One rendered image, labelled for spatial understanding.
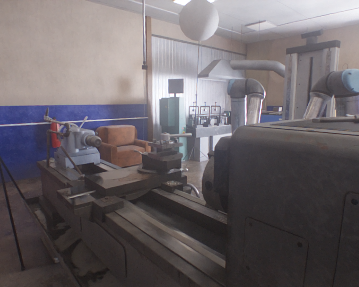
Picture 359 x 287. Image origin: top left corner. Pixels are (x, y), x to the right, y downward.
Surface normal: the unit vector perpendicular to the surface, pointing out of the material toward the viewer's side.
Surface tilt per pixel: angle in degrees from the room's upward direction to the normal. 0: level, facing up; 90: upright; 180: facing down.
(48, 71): 90
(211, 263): 0
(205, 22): 120
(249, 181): 90
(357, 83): 83
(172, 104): 90
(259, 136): 45
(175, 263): 0
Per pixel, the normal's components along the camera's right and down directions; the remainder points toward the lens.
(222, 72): 0.65, -0.02
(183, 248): 0.00, -0.99
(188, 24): -0.44, 0.61
